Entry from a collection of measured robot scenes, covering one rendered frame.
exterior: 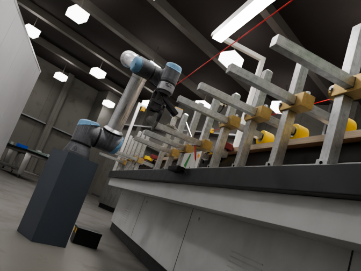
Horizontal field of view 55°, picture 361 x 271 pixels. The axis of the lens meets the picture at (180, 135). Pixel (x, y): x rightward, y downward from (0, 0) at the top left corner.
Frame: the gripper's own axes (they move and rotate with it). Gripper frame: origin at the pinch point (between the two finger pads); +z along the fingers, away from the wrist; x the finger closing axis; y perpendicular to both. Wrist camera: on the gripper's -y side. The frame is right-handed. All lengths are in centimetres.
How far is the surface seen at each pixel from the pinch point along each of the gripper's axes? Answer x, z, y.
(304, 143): 61, -6, -47
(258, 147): 28, -7, -46
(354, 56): 97, -23, -28
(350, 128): 78, -12, -50
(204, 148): 4.8, -0.5, -28.6
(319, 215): 98, 24, -31
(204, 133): -2.5, -10.0, -28.3
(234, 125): 29.7, -10.7, -29.4
